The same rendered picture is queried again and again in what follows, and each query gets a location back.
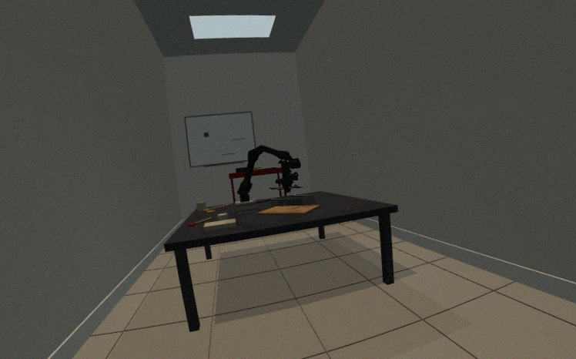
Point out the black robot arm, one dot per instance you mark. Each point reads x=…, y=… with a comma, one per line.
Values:
x=253, y=155

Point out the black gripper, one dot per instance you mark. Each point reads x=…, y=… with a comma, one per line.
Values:
x=285, y=182

